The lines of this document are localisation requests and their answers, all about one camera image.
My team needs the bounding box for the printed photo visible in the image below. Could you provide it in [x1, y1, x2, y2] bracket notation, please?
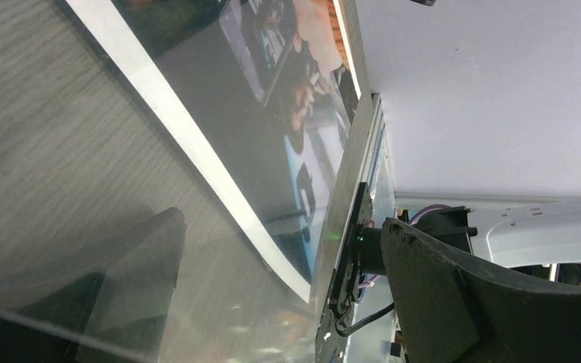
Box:
[67, 1, 360, 301]

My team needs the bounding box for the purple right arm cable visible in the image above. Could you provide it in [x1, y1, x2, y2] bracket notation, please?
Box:
[358, 203, 452, 292]

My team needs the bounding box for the clear acrylic sheet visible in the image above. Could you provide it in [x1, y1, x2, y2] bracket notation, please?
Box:
[0, 1, 357, 362]

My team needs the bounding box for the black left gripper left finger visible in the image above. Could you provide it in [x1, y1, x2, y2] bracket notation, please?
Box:
[0, 207, 186, 362]

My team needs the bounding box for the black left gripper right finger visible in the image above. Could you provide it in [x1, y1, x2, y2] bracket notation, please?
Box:
[381, 219, 581, 362]

